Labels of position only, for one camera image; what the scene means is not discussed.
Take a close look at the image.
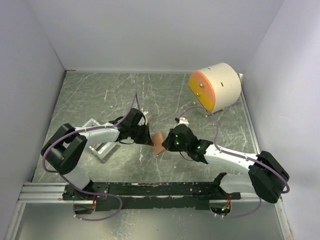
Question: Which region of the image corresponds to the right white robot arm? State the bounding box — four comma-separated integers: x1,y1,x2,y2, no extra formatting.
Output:
161,124,290,204

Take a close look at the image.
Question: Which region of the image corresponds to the cream round drawer cabinet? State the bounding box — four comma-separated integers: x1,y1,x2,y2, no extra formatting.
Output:
188,62,242,115

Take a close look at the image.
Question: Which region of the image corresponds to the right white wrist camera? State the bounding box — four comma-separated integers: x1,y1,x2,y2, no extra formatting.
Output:
174,117,189,127

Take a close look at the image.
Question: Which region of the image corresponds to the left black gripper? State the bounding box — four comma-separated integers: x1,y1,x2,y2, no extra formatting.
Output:
130,122,154,146

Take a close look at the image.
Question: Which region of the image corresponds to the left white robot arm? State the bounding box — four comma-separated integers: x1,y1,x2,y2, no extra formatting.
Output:
41,108,153,200

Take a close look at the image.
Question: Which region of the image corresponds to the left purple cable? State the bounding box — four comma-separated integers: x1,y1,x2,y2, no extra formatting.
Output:
41,92,148,221

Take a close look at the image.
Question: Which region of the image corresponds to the white card tray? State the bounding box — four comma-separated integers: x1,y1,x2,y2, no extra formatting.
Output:
81,117,118,163

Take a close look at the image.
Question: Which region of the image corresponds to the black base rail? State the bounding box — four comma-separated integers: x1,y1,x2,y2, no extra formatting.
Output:
62,181,241,212

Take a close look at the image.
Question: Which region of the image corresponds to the brown leather card holder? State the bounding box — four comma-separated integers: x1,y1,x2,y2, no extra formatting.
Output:
151,131,165,156

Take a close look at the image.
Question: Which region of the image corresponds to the cards stack in tray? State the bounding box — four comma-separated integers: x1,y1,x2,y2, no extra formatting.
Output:
91,143,104,152

